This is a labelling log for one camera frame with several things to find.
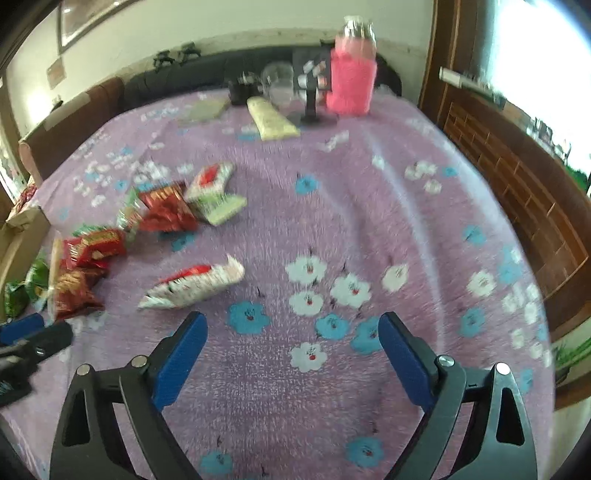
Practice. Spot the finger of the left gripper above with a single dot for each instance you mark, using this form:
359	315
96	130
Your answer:
45	343
16	330

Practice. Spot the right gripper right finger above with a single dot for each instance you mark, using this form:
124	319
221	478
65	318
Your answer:
498	442

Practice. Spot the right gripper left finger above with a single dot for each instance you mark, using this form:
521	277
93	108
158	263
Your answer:
88	442

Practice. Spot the green pea snack packet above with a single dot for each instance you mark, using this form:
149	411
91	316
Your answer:
18	295

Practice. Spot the dark red gold-lettered snack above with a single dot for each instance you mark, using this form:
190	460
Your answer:
73	293

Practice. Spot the beige biscuit packet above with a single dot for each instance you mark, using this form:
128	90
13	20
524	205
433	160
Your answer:
55	262

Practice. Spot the cardboard tray box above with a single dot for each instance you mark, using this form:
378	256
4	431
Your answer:
21	239

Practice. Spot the red snack with yellow label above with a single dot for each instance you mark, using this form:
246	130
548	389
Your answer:
91	249

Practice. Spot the white red long snack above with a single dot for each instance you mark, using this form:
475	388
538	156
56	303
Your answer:
192	285

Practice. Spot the clear green pastry packet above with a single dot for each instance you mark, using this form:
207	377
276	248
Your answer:
130	215

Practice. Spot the dark red snack packet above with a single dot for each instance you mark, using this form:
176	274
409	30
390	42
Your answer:
166	210

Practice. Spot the brown armchair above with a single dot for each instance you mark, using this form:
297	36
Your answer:
56	137

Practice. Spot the cream green snack packet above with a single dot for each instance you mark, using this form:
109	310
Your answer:
219	208

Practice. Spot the white red snack packet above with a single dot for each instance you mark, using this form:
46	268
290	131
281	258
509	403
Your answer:
210	181

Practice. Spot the purple floral tablecloth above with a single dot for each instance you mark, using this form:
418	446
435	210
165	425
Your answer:
342	224

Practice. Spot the olive green pouch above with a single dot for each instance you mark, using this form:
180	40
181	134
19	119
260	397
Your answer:
203	111

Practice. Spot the cream tube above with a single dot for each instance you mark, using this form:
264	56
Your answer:
272	125

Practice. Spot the black mug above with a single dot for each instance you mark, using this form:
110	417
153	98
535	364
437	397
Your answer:
243	87

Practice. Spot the black sofa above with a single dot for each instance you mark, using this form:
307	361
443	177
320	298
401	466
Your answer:
210	72

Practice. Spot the clear plastic cup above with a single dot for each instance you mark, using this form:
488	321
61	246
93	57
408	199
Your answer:
278	83

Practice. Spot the pink covered bottle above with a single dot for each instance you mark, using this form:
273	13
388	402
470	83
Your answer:
354	68

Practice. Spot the black phone stand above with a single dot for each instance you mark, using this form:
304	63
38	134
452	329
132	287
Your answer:
312	76

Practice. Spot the framed wall picture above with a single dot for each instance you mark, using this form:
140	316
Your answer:
75	18

